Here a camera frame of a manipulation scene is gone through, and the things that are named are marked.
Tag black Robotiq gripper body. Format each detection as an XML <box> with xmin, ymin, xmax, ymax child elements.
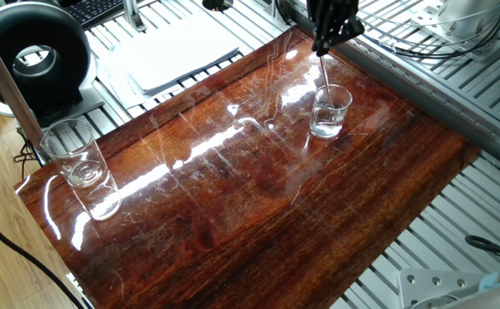
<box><xmin>307</xmin><ymin>0</ymin><xmax>360</xmax><ymax>19</ymax></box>

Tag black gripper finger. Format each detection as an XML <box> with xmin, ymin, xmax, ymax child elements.
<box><xmin>311</xmin><ymin>12</ymin><xmax>340</xmax><ymax>58</ymax></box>
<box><xmin>328</xmin><ymin>15</ymin><xmax>365</xmax><ymax>47</ymax></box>

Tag clear glass stirring rod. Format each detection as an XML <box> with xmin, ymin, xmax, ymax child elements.
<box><xmin>318</xmin><ymin>54</ymin><xmax>334</xmax><ymax>108</ymax></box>

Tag small glass beaker with water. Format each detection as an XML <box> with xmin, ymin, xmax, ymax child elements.
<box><xmin>309</xmin><ymin>83</ymin><xmax>353</xmax><ymax>139</ymax></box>

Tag large empty glass beaker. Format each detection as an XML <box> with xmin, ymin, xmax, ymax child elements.
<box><xmin>39</xmin><ymin>118</ymin><xmax>111</xmax><ymax>192</ymax></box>

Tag white cylindrical base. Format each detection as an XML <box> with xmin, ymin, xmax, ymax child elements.
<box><xmin>437</xmin><ymin>0</ymin><xmax>500</xmax><ymax>39</ymax></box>

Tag grey aluminium table beam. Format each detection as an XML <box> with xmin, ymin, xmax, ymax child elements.
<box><xmin>326</xmin><ymin>25</ymin><xmax>500</xmax><ymax>175</ymax></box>

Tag white paper stack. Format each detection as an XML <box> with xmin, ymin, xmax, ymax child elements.
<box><xmin>97</xmin><ymin>12</ymin><xmax>242</xmax><ymax>108</ymax></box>

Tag glossy wood-grain table mat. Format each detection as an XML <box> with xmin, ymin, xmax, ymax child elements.
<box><xmin>13</xmin><ymin>25</ymin><xmax>481</xmax><ymax>309</ymax></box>

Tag black keyboard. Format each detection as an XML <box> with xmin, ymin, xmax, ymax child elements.
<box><xmin>63</xmin><ymin>0</ymin><xmax>126</xmax><ymax>29</ymax></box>

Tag black cable bundle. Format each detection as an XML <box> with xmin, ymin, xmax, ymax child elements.
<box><xmin>274</xmin><ymin>0</ymin><xmax>500</xmax><ymax>60</ymax></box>

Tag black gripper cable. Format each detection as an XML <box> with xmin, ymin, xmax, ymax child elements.
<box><xmin>464</xmin><ymin>234</ymin><xmax>500</xmax><ymax>282</ymax></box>

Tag black ring-shaped device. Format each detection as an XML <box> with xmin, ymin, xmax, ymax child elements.
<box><xmin>0</xmin><ymin>1</ymin><xmax>105</xmax><ymax>129</ymax></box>

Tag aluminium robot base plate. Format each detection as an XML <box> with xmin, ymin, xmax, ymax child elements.
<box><xmin>398</xmin><ymin>268</ymin><xmax>486</xmax><ymax>309</ymax></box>

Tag aluminium frame post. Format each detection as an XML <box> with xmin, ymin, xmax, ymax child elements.
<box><xmin>0</xmin><ymin>16</ymin><xmax>47</xmax><ymax>164</ymax></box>

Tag black power cable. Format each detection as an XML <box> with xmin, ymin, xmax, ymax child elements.
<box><xmin>0</xmin><ymin>208</ymin><xmax>87</xmax><ymax>309</ymax></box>

